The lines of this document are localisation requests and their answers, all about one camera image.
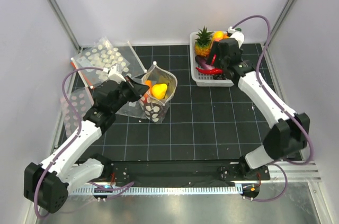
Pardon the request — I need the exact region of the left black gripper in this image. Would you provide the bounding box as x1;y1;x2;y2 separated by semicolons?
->
111;76;149;113

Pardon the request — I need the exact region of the orange red toy mango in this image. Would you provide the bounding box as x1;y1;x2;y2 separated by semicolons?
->
145;80;152;89

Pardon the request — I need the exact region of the yellow toy pear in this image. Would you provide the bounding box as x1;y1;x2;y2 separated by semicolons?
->
150;83;168;100

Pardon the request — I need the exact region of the white-dotted zip bag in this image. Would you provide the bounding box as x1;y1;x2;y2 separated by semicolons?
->
139;61;177;124

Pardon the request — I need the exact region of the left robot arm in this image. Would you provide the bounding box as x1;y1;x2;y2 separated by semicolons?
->
24;76;149;217

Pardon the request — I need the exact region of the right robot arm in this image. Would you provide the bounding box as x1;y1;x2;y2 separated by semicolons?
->
207;38;312;180

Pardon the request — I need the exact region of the blue zipper clear bag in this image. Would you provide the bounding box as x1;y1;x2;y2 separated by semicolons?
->
114;79;145;119

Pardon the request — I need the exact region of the white zipper clear bag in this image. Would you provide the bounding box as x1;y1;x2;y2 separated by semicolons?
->
112;41;147;78

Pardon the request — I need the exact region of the white-dotted bag stack top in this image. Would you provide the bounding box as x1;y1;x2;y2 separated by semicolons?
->
86;37;114;68

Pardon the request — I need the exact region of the pink-dotted zip bag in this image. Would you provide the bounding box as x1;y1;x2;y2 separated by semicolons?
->
60;87;94;137

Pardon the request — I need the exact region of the red zipper clear bag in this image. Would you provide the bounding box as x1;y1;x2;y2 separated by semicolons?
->
71;48;108;89

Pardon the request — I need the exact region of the red toy chili pepper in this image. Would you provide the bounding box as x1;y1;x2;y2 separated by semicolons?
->
196;67;223;75

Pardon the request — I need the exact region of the purple toy eggplant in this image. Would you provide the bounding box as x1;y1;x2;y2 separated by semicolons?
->
195;55;214;70

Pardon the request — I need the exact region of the toy pineapple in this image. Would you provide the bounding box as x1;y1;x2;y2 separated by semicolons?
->
194;26;213;57

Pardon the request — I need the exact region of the small purple grape bunch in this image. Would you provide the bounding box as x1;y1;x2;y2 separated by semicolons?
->
213;74;228;80

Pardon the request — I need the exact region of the white plastic basket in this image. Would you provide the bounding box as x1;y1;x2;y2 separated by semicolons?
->
189;31;234;87

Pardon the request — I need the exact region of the toy lemon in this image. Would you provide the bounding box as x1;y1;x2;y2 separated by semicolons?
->
212;31;224;41

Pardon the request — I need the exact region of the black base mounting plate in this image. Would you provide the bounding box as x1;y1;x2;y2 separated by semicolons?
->
91;159;270;187

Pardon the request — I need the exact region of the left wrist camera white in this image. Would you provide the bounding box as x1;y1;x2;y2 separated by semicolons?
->
103;65;126;84

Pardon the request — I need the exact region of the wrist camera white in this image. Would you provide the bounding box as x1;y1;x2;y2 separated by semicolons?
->
103;65;126;84
227;26;245;47

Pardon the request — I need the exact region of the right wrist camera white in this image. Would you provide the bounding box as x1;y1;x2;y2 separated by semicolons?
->
227;26;245;47

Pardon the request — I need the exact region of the slotted cable duct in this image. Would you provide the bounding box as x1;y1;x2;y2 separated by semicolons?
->
69;184;243;196

